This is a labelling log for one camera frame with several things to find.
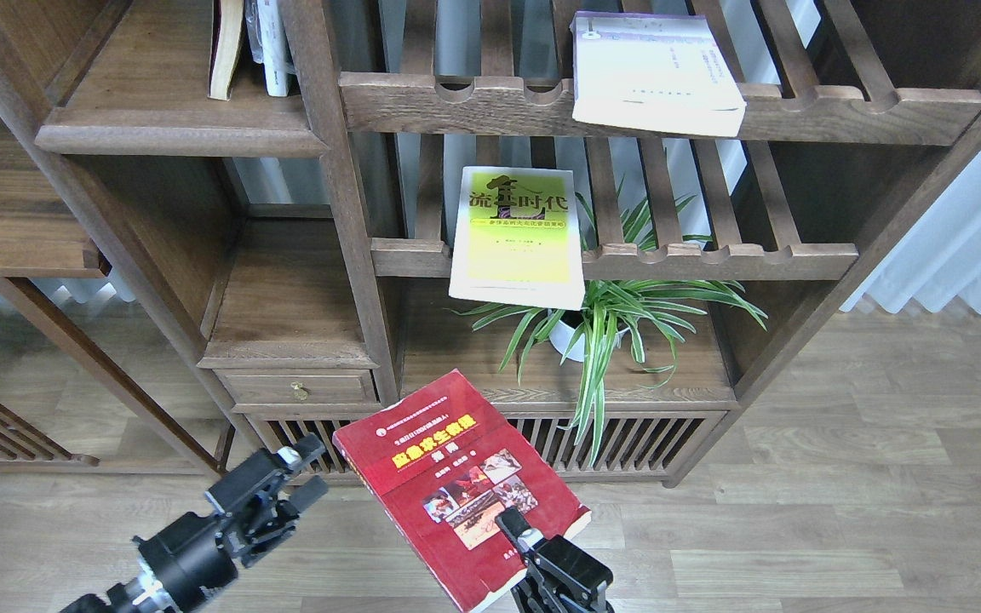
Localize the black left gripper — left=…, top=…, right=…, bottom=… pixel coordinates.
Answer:
left=133, top=434, right=330, bottom=612

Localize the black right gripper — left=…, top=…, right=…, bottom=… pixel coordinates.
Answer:
left=496, top=507, right=615, bottom=612

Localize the red cover book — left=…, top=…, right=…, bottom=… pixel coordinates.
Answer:
left=332, top=371, right=589, bottom=612

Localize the brass drawer knob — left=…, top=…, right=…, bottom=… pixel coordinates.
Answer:
left=290, top=381, right=310, bottom=401

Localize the white plant pot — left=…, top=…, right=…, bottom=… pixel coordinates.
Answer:
left=546, top=309, right=629, bottom=364

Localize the dark wooden bookshelf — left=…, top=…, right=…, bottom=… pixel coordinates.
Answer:
left=0, top=1, right=981, bottom=486

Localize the green spider plant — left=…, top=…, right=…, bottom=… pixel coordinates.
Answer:
left=454, top=177, right=771, bottom=467

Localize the yellow green cover book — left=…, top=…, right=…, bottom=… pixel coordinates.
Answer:
left=448, top=164, right=585, bottom=311

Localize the upright white book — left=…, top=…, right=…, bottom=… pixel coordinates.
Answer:
left=256, top=1, right=293, bottom=97

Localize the upright tan book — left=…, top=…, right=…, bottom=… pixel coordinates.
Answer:
left=208, top=0, right=244, bottom=100

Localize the white cover book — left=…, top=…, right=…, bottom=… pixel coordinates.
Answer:
left=571, top=11, right=747, bottom=137

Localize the white curtain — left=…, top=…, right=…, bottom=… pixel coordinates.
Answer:
left=840, top=152, right=981, bottom=314

